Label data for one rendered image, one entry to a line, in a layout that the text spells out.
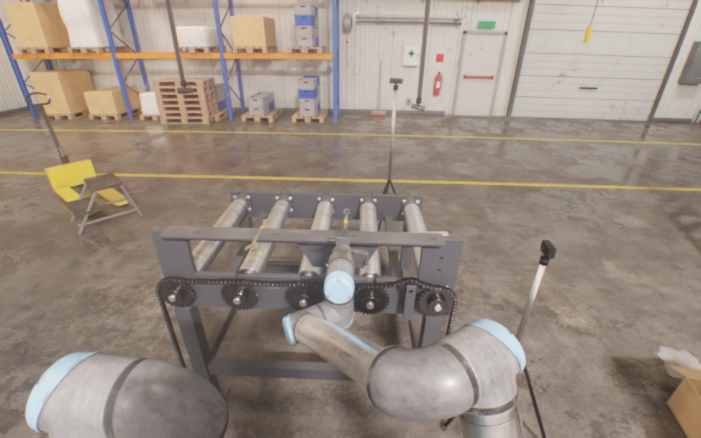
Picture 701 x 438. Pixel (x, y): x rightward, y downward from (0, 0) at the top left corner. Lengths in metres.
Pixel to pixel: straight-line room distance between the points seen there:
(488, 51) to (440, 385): 10.35
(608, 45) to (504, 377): 11.61
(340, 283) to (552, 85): 10.78
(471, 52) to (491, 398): 10.18
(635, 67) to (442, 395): 12.22
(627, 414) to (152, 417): 2.55
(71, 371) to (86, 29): 10.56
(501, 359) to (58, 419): 0.67
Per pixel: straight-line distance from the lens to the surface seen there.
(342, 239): 1.18
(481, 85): 10.77
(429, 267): 1.54
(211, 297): 1.78
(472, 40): 10.58
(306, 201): 2.42
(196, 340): 1.98
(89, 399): 0.63
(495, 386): 0.67
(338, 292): 1.04
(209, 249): 1.95
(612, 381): 2.90
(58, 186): 6.11
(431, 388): 0.60
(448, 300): 1.60
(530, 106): 11.36
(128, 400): 0.60
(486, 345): 0.65
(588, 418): 2.62
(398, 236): 1.43
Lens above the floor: 1.89
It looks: 28 degrees down
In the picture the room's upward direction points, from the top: 1 degrees clockwise
